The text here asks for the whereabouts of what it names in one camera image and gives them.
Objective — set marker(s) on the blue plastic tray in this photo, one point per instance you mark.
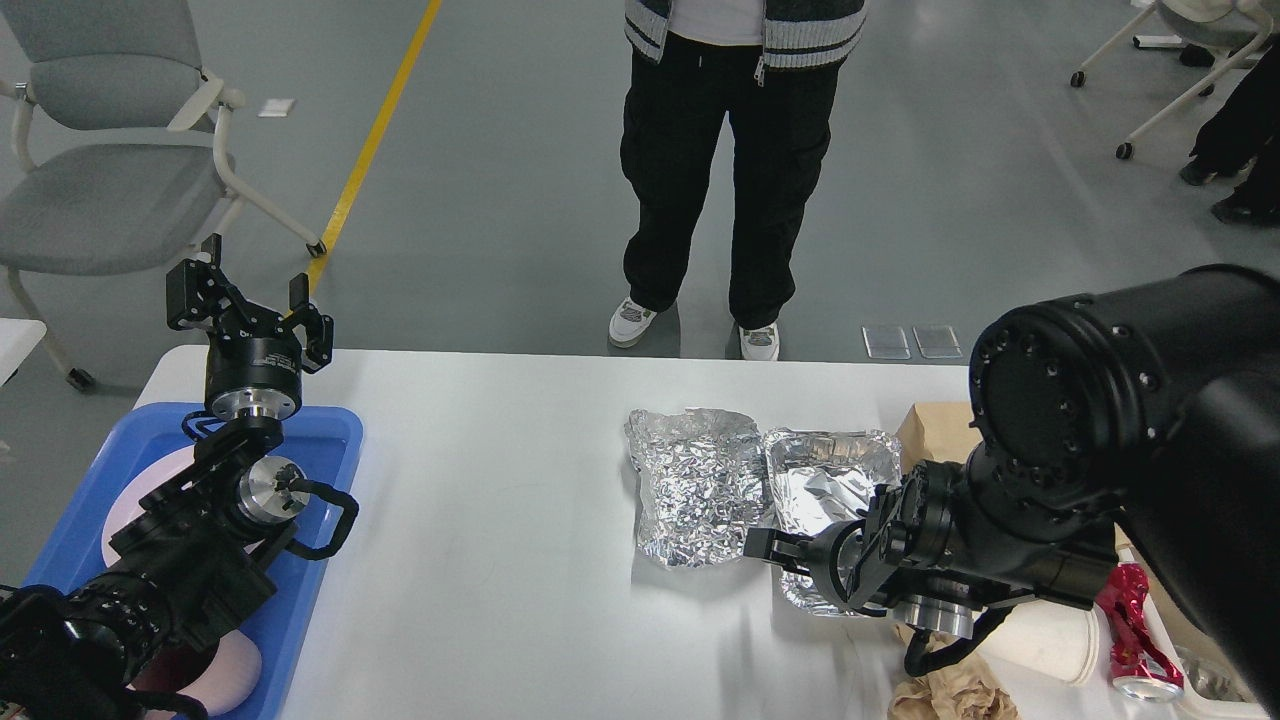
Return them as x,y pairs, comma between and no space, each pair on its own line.
324,441

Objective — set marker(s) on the grey office chair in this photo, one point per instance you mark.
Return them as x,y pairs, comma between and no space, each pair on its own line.
117,208

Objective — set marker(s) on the brown paper bag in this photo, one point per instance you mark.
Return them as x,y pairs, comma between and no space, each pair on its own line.
938,432

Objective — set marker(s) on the crumpled brown paper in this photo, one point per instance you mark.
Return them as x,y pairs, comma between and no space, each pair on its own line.
968,690

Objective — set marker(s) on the white side table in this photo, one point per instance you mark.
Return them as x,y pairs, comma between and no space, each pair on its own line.
19,337

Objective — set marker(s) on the beige plastic bin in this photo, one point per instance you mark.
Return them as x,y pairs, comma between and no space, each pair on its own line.
1213,688

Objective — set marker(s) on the white paper cup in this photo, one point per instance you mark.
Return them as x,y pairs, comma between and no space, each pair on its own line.
1049,638

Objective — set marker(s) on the pink mug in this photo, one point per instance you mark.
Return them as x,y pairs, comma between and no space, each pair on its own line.
221,678

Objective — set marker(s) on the red crushed can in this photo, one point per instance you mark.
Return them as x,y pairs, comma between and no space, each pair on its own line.
1138,668

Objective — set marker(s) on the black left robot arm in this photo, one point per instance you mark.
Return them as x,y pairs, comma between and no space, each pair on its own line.
194,565

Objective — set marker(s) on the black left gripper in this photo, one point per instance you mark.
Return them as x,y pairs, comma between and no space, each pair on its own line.
250,369

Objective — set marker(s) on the clear floor plate left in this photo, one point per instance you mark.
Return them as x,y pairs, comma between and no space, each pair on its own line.
886,342

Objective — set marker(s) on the aluminium foil tray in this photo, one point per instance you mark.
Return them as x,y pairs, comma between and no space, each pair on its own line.
819,477

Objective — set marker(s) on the pink plate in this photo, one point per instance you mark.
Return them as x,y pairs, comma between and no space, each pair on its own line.
127,505

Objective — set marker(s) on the crumpled aluminium foil sheet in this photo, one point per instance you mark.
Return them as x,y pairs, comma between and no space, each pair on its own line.
700,485

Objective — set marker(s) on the clear floor plate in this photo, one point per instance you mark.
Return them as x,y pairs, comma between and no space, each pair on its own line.
936,342
886,342

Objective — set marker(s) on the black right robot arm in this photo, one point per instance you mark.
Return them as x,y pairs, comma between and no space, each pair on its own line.
1151,410

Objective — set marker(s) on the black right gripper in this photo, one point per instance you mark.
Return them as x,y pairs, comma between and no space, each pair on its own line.
855,569

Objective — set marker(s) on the clear floor plate right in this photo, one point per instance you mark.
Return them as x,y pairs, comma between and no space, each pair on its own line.
936,342

